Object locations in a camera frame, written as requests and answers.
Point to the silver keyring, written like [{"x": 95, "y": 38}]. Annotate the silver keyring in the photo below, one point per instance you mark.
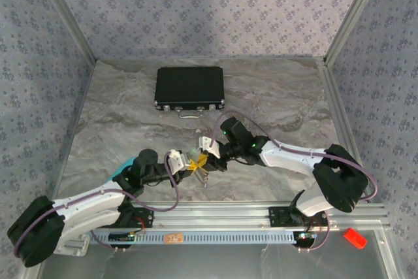
[{"x": 203, "y": 176}]

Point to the silver key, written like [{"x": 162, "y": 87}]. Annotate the silver key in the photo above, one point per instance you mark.
[{"x": 206, "y": 183}]

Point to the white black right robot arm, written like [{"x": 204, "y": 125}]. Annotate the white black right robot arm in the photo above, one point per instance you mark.
[{"x": 294, "y": 158}]

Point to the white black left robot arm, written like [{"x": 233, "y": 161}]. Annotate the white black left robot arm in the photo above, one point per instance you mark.
[{"x": 88, "y": 199}]

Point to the orange label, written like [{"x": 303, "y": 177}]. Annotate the orange label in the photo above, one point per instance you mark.
[{"x": 173, "y": 238}]

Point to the small circuit board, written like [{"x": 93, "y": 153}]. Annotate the small circuit board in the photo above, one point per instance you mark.
[
  {"x": 307, "y": 236},
  {"x": 121, "y": 236}
]

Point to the black carrying case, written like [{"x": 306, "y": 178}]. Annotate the black carrying case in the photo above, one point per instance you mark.
[{"x": 189, "y": 86}]

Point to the red plastic block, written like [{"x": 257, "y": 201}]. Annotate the red plastic block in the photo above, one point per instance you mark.
[{"x": 355, "y": 238}]

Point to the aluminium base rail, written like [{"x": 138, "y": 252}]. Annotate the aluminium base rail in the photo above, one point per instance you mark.
[{"x": 212, "y": 215}]

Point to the aluminium side rail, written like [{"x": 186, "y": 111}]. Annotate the aluminium side rail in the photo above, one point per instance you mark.
[{"x": 343, "y": 122}]

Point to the aluminium bracket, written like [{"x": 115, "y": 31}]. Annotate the aluminium bracket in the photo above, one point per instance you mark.
[{"x": 73, "y": 246}]

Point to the aluminium frame post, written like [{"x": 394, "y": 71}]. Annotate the aluminium frame post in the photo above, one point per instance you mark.
[
  {"x": 354, "y": 11},
  {"x": 67, "y": 14}
]

